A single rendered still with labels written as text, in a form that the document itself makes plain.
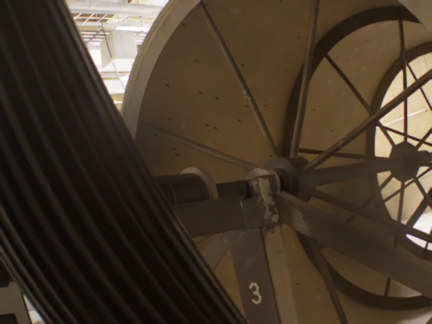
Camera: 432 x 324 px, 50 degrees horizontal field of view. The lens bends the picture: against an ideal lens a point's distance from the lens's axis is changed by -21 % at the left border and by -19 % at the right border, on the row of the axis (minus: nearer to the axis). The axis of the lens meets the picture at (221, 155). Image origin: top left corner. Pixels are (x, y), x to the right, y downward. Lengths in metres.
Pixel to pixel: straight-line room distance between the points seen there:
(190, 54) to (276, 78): 0.61
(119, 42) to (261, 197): 8.42
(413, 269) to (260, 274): 0.46
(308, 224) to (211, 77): 1.13
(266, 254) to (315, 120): 1.76
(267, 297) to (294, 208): 0.25
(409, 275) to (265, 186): 0.51
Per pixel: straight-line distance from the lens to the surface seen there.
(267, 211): 1.42
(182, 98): 2.31
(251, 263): 1.44
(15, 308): 1.66
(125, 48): 9.75
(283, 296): 1.45
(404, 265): 1.26
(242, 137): 2.62
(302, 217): 1.40
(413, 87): 1.38
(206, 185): 1.31
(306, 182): 1.57
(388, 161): 2.23
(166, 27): 2.00
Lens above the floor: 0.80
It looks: 8 degrees up
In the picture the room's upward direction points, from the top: 13 degrees counter-clockwise
